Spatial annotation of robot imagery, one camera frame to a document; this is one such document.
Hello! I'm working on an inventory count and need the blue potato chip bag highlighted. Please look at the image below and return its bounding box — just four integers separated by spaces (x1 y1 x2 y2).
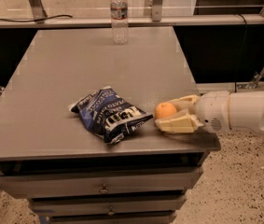
69 86 153 144

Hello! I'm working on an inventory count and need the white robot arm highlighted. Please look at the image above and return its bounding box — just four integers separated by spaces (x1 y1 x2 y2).
155 91 264 136

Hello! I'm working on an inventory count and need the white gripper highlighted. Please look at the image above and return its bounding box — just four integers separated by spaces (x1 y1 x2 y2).
155 91 230 133

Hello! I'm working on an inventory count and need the black cable on ledge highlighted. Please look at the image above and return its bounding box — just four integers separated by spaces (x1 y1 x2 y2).
0 14 74 23

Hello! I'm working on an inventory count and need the grey drawer cabinet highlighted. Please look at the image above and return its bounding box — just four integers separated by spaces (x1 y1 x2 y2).
0 27 220 224

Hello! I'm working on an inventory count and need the middle grey drawer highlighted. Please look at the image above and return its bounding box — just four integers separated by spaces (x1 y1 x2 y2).
29 193 186 217

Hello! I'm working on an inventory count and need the orange fruit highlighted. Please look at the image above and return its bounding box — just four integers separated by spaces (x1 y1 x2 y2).
155 102 177 119

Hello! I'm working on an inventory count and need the black hanging cable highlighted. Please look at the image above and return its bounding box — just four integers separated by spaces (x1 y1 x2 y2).
233 14 248 93

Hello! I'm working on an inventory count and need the clear plastic water bottle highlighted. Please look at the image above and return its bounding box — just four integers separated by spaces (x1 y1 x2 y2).
110 0 128 44

